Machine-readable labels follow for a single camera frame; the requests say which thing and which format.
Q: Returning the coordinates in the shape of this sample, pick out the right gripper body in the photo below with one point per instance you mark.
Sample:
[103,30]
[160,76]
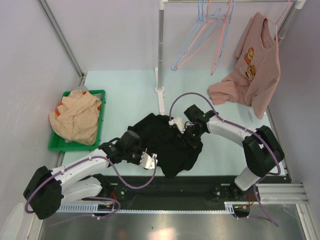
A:
[192,135]

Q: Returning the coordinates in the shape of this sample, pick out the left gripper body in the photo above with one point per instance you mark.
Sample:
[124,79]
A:
[133,155]

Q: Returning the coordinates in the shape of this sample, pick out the black t-shirt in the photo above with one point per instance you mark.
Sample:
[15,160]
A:
[174,152]

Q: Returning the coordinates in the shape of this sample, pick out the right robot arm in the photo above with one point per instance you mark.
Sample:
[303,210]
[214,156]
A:
[262,150]

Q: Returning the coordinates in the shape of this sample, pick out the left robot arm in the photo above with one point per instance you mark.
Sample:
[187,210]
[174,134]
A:
[49,189]

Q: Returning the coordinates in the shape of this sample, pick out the pink mario t-shirt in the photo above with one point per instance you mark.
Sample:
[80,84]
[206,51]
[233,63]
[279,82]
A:
[257,72]

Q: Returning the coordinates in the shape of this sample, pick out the pink hanger holding shirt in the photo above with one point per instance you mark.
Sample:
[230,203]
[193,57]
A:
[277,22]

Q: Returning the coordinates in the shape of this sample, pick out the beige garment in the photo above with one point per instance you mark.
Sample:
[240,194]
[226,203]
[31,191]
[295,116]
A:
[81,128]

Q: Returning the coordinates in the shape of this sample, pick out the green plastic bin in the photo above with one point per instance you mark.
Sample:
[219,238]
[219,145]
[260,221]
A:
[58,144]

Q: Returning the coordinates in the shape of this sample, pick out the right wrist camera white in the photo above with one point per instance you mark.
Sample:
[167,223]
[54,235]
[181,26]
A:
[178,123]

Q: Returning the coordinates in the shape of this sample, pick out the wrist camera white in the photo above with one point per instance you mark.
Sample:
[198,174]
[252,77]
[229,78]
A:
[148,161]
[178,123]

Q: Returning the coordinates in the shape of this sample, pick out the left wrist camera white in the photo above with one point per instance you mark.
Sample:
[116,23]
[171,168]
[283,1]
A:
[148,161]

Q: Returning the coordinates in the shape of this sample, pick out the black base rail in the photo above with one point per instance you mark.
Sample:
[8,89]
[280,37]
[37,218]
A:
[180,193]

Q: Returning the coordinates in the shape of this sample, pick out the pink wire hanger left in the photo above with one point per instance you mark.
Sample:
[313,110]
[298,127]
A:
[209,24]

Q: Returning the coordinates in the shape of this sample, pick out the pink wire hanger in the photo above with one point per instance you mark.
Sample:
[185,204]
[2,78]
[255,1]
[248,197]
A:
[209,24]
[214,66]

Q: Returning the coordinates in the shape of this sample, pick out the clothes rack metal frame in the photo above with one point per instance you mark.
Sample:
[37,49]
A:
[284,25]

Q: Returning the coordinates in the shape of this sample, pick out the white cable duct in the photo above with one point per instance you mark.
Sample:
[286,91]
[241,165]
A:
[99,208]

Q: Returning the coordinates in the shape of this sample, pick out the blue wire hanger middle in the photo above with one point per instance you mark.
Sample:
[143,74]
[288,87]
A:
[225,29]

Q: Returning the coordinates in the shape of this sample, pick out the blue wire hanger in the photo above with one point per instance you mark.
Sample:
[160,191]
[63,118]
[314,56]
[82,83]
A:
[207,25]
[225,29]

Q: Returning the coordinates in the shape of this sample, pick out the blue wire hanger left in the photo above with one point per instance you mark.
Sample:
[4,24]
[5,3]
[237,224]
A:
[207,25]

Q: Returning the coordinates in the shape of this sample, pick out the pink wire hanger middle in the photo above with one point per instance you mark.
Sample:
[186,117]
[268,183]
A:
[214,66]

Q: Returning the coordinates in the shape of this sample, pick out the aluminium corner post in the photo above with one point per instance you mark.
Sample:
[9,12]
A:
[48,13]

